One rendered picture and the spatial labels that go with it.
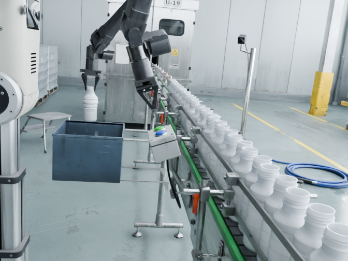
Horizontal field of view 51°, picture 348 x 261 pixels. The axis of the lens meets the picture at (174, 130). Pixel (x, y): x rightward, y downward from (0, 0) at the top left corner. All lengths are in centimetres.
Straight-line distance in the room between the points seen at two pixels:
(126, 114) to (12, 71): 490
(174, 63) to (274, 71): 673
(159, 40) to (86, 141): 74
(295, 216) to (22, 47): 83
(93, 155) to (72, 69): 987
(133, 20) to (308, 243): 73
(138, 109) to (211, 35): 612
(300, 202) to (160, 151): 56
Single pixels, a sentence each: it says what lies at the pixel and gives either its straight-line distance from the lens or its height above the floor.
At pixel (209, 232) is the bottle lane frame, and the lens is 94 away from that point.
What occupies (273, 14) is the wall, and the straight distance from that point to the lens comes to 1219.
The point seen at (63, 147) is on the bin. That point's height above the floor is 89.
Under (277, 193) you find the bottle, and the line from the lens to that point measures 65.
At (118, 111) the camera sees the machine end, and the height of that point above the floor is 30.
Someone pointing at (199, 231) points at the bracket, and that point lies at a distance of 81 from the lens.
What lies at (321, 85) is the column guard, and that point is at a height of 76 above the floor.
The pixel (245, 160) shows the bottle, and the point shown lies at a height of 114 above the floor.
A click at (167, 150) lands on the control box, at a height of 107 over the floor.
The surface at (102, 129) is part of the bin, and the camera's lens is 198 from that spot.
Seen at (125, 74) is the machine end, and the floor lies 89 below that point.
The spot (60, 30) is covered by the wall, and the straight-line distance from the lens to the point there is 1155.
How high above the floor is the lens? 136
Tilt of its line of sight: 13 degrees down
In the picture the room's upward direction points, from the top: 5 degrees clockwise
